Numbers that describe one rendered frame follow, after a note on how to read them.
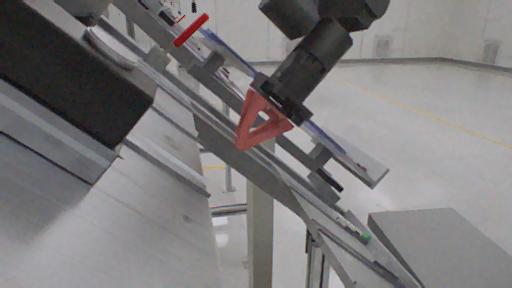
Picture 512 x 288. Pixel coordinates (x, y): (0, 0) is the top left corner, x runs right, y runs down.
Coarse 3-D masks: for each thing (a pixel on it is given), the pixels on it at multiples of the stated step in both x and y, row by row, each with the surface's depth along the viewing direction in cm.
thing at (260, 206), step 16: (272, 144) 84; (256, 192) 88; (256, 208) 90; (272, 208) 91; (256, 224) 91; (272, 224) 93; (256, 240) 93; (272, 240) 95; (256, 256) 95; (272, 256) 97; (256, 272) 97
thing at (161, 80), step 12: (156, 72) 41; (168, 84) 41; (180, 96) 42; (192, 108) 43; (204, 108) 44; (204, 120) 44; (216, 120) 44; (228, 132) 45; (252, 156) 47; (264, 156) 48; (276, 168) 49; (288, 180) 50; (300, 192) 51; (324, 204) 53; (336, 216) 54
